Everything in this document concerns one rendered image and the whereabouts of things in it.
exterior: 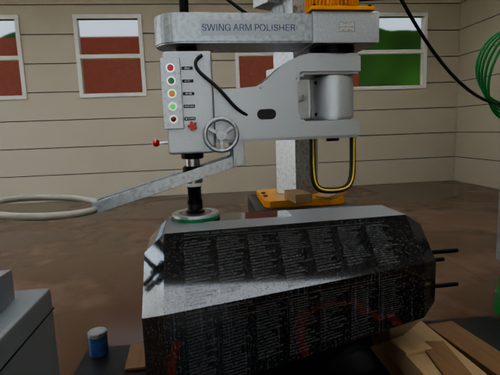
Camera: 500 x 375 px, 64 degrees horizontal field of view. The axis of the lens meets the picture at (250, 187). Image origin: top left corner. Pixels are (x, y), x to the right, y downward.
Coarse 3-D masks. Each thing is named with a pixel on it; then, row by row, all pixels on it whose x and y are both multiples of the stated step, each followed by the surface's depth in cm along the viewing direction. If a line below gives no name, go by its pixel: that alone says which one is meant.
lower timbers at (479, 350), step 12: (432, 324) 222; (444, 324) 222; (456, 324) 221; (444, 336) 209; (456, 336) 209; (468, 336) 208; (372, 348) 213; (456, 348) 201; (468, 348) 197; (480, 348) 197; (492, 348) 197; (384, 360) 198; (480, 360) 187; (492, 360) 187; (396, 372) 185; (492, 372) 179
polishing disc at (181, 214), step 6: (180, 210) 190; (186, 210) 190; (210, 210) 188; (216, 210) 187; (174, 216) 178; (180, 216) 177; (186, 216) 176; (192, 216) 176; (198, 216) 175; (204, 216) 175; (210, 216) 177
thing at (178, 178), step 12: (228, 156) 188; (204, 168) 176; (216, 168) 177; (228, 168) 178; (156, 180) 185; (168, 180) 175; (180, 180) 175; (192, 180) 176; (120, 192) 183; (132, 192) 173; (144, 192) 174; (156, 192) 174; (96, 204) 171; (108, 204) 172; (120, 204) 173
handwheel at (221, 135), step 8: (216, 120) 164; (224, 120) 165; (208, 128) 165; (232, 128) 166; (216, 136) 167; (224, 136) 165; (208, 144) 165; (232, 144) 167; (216, 152) 167; (224, 152) 167
